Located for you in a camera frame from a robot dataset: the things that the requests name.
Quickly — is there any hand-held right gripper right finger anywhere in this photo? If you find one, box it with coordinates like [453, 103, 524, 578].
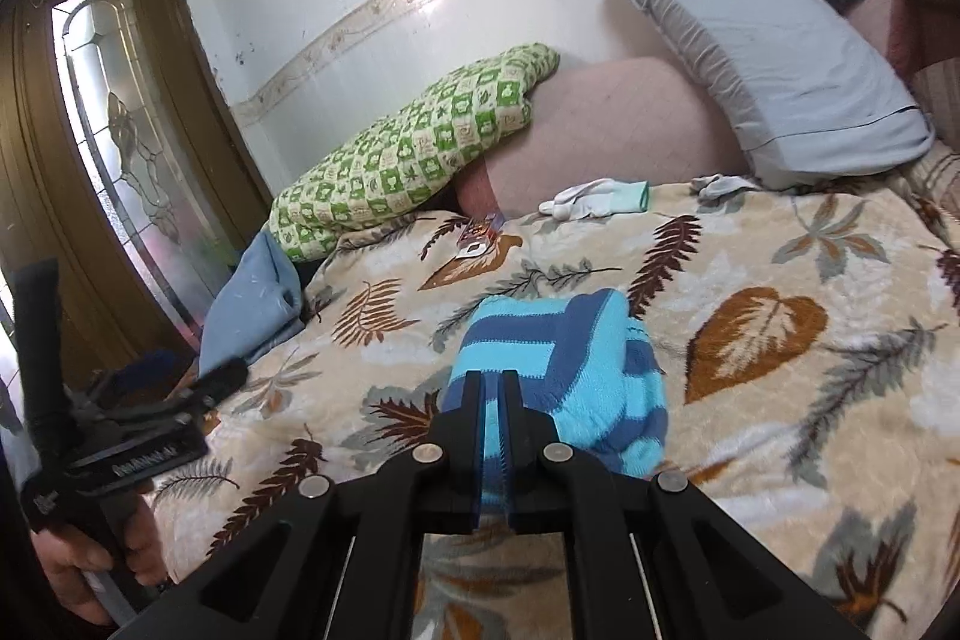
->
[499, 377, 863, 640]

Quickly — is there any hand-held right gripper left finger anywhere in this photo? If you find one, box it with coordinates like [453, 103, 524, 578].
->
[112, 370, 485, 640]

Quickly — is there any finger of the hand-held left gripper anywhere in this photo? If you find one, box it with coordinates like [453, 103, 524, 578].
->
[169, 356, 250, 429]

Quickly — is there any blue striped knit sweater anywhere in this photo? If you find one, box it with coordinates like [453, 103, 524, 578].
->
[439, 287, 668, 510]

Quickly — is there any person's left hand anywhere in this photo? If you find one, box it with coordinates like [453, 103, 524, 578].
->
[34, 490, 170, 626]

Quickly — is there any grey-blue folded cloth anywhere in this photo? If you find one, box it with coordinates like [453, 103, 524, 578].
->
[199, 229, 307, 378]

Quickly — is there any small foil packet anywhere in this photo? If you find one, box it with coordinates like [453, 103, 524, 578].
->
[452, 214, 505, 262]

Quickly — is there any brown wooden glazed door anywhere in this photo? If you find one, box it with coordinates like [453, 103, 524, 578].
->
[0, 0, 275, 386]

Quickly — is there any beige leaf print blanket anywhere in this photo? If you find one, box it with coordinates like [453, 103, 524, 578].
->
[146, 179, 960, 640]

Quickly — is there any white glove with teal cuff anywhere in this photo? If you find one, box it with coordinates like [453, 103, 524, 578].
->
[538, 178, 650, 220]

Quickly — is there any green checked pillow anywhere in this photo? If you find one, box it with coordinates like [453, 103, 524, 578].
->
[268, 42, 562, 262]

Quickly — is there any plain white glove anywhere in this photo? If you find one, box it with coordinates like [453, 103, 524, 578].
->
[688, 173, 760, 205]

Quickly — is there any pink bolster cushion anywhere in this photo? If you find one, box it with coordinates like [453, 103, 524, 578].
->
[457, 56, 751, 217]

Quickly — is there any grey pillow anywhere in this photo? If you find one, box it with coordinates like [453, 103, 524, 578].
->
[602, 0, 935, 191]

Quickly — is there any striped brown cushion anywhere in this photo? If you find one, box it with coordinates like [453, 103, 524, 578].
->
[900, 62, 960, 214]

